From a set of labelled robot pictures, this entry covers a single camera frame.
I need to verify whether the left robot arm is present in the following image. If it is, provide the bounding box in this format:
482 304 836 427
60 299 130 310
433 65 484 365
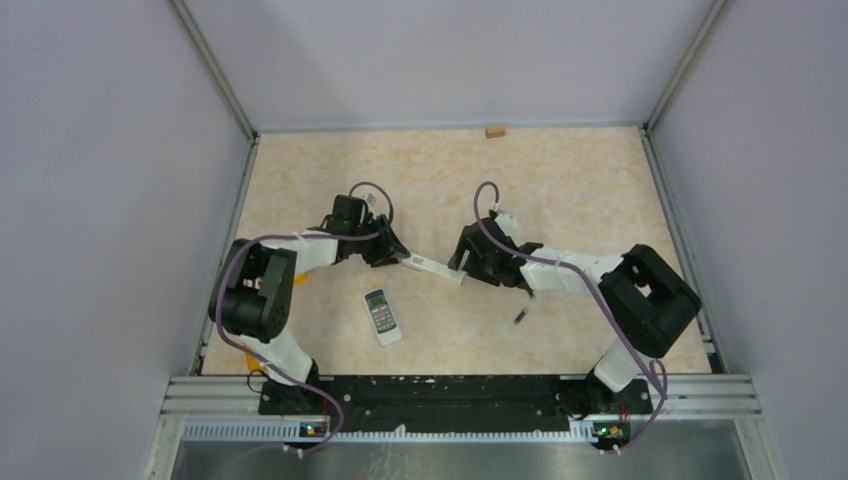
208 194 411 414

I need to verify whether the small wooden block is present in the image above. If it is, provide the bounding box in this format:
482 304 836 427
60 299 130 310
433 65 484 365
485 125 506 139

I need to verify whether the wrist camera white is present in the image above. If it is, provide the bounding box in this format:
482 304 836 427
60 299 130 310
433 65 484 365
491 210 518 237
363 192 393 216

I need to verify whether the orange plastic frame toy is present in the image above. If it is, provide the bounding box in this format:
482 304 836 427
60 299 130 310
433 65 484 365
245 354 264 372

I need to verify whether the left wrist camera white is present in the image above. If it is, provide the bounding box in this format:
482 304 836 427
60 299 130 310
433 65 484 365
363 192 393 216

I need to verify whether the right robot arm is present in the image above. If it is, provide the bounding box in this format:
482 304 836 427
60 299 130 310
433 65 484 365
447 218 702 412

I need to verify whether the white grey remote control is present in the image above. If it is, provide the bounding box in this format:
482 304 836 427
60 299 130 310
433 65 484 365
363 289 403 346

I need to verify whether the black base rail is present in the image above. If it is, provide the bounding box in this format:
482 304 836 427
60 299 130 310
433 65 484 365
258 375 653 433

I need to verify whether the slim white remote control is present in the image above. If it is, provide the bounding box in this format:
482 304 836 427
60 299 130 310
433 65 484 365
401 254 466 284

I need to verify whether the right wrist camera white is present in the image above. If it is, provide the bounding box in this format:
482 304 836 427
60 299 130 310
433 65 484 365
491 210 518 237

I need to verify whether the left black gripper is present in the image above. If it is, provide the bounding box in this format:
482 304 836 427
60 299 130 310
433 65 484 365
350 214 410 267

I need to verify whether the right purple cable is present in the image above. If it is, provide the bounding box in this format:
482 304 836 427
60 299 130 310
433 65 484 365
472 181 669 455

